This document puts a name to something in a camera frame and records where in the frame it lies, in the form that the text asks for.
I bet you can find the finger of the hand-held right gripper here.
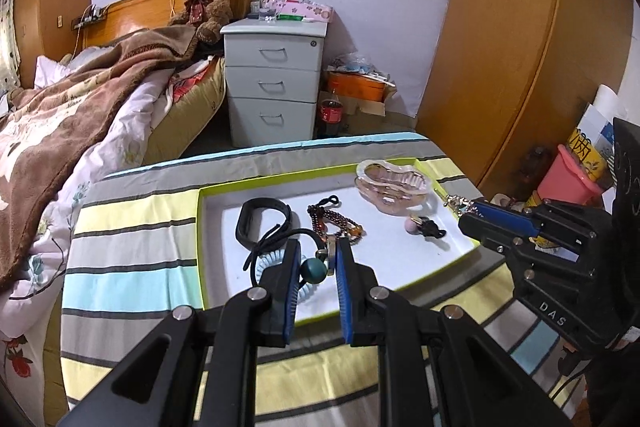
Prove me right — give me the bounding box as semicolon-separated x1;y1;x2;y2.
470;199;546;239
457;213;541;258

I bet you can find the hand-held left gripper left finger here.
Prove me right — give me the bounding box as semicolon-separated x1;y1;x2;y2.
57;238;303;427

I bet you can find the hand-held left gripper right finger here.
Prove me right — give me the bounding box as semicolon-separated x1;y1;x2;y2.
334;237;573;427

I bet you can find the teal bead cord necklace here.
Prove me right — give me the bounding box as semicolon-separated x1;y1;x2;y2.
243;222;337;285

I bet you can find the blue spiral hair tie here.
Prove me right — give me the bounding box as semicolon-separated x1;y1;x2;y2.
252;242;318;303

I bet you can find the lime green cardboard tray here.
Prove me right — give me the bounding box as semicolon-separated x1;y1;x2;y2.
196;157;506;327

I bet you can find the brown beaded bracelet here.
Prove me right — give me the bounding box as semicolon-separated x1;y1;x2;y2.
306;194;366;248

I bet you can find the pink and black hair tie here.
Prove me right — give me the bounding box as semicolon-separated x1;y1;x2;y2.
405;215;447;240

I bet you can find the pink transparent hair claw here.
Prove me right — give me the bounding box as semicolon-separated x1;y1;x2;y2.
355;158;433;217

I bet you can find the pink bucket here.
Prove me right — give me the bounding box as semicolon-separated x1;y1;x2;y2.
537;144;606;208

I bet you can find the black wristband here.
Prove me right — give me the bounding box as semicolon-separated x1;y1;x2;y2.
236;197;293;250

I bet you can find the yellow printed sheet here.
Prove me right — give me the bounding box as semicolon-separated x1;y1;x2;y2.
567;127;608;180

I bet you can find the white paper roll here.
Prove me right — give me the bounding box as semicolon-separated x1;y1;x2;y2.
575;84;628;142

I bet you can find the striped table cloth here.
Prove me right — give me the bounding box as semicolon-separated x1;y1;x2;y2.
60;132;591;427

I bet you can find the cola bottle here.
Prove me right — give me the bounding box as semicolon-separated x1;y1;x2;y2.
318;89;345;138

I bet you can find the cardboard box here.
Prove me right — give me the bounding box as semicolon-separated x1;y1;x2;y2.
320;89;396;118

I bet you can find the large wooden wardrobe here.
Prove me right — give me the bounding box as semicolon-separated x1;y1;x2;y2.
415;0;640;192

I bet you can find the yellow-green mattress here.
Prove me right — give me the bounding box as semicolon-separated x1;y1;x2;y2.
142;57;228;168

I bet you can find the orange storage box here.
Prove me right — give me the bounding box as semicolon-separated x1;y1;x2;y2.
326;71;388;104

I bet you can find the grey drawer nightstand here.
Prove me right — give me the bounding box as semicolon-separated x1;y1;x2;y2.
220;17;330;150

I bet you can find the clear plastic bag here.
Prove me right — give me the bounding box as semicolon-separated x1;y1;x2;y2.
327;52;396;82

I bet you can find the floral quilt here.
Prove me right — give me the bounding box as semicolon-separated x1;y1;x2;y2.
0;52;176;408

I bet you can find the pink floral box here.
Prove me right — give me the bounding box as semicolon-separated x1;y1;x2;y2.
275;0;335;24

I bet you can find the small bottles cluster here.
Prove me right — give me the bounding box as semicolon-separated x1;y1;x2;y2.
247;0;278;20

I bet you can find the brown blanket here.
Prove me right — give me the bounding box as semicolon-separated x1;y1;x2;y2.
0;27;201;293

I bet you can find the brown teddy bear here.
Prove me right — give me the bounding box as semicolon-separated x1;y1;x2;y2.
167;0;233;45

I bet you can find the wooden headboard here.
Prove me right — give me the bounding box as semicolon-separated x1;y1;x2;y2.
80;0;253;52

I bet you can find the power strip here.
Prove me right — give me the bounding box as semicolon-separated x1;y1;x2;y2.
72;7;108;28

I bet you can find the patterned curtain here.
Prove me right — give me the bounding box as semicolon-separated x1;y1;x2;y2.
0;0;23;88

